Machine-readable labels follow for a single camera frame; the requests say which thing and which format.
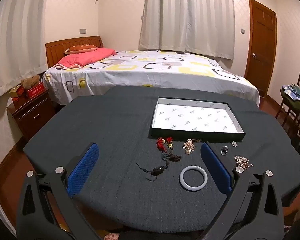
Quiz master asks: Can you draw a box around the red gift box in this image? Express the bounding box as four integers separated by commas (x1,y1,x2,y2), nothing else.
24,82,44,98

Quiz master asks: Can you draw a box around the gold gift box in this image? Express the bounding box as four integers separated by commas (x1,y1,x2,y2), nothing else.
9,85,24,98

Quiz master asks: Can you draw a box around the dark pendant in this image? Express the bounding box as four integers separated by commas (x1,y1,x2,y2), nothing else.
136,153,182,182

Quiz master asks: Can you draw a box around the red tassel charm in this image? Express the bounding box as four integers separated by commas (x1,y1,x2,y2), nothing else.
156,137,174,153

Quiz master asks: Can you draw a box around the green tray box white lining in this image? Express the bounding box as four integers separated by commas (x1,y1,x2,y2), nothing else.
149,97,247,143

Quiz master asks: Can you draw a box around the wooden bed headboard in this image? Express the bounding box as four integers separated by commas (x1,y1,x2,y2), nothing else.
45,35,103,68

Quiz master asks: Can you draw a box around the brown teddy bear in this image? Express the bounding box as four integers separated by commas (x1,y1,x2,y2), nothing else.
21,75,40,90

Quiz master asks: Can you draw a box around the white window curtain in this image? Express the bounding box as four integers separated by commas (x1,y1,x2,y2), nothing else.
139,0,235,60

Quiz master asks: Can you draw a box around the white jade bangle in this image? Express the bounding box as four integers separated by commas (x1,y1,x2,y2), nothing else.
179,165,208,192

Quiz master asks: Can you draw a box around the pile of clothes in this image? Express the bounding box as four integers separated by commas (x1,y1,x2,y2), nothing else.
280,84,300,113

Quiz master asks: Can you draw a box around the bed with patterned sheet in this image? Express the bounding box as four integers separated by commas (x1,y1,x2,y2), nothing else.
41,49,261,107

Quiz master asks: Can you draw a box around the gold pearl flower brooch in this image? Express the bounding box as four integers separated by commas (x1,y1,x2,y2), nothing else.
234,155,254,169

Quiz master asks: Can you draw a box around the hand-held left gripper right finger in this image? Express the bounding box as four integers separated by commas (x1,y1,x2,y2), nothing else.
195,141,285,240

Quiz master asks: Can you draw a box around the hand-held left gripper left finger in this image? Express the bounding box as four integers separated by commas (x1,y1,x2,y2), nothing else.
16,142,108,240

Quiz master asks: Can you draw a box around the rose gold rhinestone brooch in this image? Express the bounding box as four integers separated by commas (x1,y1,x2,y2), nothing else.
182,139,202,153

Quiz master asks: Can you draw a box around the orange cushion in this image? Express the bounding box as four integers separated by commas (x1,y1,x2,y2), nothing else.
64,44,97,54

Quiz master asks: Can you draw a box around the wooden door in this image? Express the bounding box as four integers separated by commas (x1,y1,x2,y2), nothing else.
244,0,277,98

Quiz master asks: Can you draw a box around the pink pillow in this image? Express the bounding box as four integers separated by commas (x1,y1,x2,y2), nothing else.
53,47,117,70

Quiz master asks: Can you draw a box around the white side curtain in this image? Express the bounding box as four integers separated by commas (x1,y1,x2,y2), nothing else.
0,0,50,103

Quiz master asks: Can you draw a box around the wooden nightstand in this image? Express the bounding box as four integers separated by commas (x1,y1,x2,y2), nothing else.
6,89,56,140

